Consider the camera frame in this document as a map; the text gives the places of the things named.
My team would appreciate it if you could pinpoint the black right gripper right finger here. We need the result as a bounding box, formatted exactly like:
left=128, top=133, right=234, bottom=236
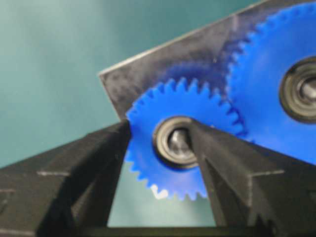
left=189, top=120, right=316, bottom=237

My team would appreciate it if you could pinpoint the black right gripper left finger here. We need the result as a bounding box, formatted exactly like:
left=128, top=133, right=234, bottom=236
left=0, top=120, right=130, bottom=237

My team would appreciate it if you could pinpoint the small blue plastic gear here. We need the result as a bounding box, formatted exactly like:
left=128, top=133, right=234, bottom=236
left=125, top=78, right=245, bottom=200

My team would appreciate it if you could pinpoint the steel shaft on plate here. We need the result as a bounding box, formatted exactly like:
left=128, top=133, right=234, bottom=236
left=168, top=128, right=192, bottom=160

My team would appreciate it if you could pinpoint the large blue plastic gear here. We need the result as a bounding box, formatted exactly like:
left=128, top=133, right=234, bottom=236
left=226, top=1, right=316, bottom=166

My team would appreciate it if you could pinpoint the grey metal base plate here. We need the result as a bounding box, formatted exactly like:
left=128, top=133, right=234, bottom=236
left=99, top=0, right=302, bottom=120

